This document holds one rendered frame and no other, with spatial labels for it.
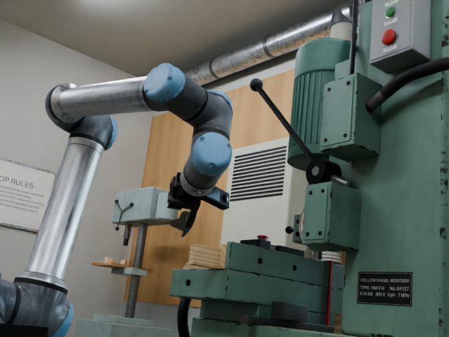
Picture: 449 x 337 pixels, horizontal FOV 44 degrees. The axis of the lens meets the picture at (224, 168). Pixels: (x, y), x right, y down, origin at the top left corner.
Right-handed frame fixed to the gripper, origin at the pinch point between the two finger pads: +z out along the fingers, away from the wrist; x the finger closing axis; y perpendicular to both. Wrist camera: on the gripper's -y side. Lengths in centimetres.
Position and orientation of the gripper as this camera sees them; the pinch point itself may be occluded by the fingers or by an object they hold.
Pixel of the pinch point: (186, 212)
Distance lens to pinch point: 157.8
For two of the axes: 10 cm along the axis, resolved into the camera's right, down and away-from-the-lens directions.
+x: -0.6, 8.8, -4.8
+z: -2.8, 4.4, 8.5
